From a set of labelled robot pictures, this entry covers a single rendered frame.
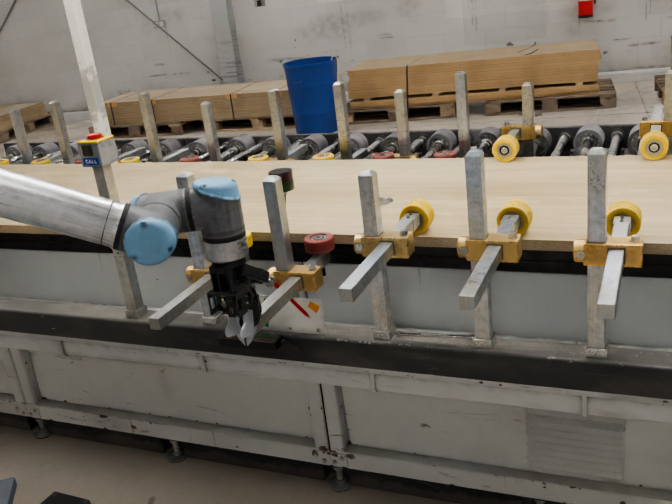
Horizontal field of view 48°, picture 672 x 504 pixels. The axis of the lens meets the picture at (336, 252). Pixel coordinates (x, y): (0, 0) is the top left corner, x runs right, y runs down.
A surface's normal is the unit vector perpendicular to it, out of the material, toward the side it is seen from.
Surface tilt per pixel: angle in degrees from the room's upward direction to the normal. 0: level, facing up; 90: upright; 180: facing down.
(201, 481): 0
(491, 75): 90
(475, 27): 90
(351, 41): 90
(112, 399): 90
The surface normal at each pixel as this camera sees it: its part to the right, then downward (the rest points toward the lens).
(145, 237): 0.18, 0.36
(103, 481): -0.12, -0.93
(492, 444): -0.39, 0.37
